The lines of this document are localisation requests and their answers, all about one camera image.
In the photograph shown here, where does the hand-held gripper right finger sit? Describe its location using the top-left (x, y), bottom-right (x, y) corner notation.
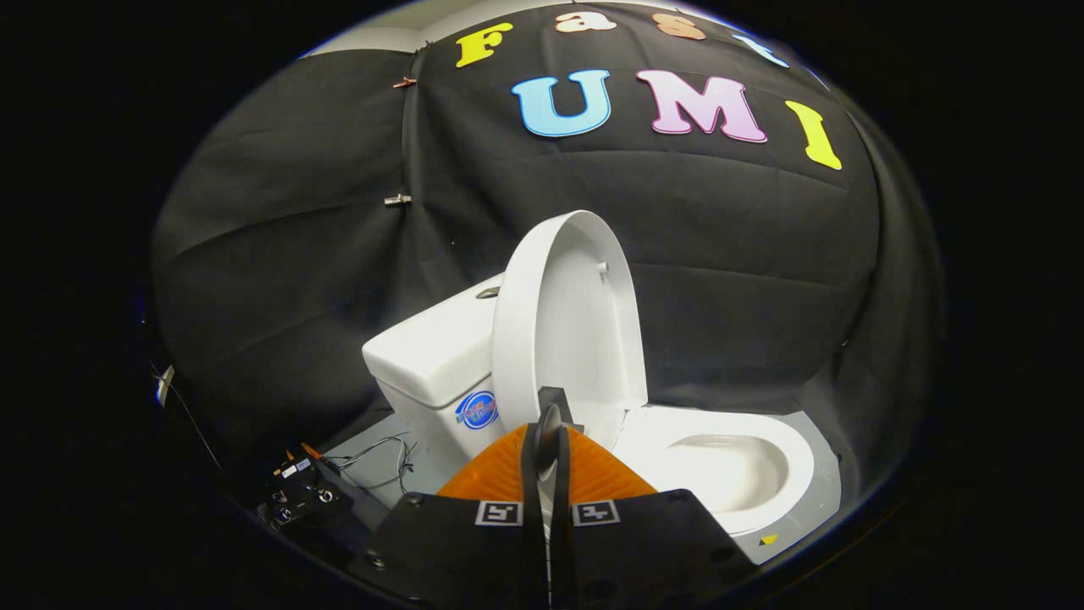
top-left (550, 424), bottom-right (755, 609)

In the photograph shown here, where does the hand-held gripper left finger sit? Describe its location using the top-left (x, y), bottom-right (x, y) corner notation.
top-left (351, 422), bottom-right (551, 609)

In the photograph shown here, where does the black round lid handle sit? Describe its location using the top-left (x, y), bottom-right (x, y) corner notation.
top-left (535, 386), bottom-right (585, 518)

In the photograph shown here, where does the white toilet tank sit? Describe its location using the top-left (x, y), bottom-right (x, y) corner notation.
top-left (362, 273), bottom-right (509, 475)

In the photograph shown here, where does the black device with labels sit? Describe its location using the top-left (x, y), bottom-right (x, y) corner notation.
top-left (258, 456), bottom-right (353, 528)

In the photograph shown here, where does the black backdrop cloth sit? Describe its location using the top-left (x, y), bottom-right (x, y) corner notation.
top-left (151, 4), bottom-right (945, 509)

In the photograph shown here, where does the tangle of thin cables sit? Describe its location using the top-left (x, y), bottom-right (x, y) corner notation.
top-left (326, 432), bottom-right (418, 494)

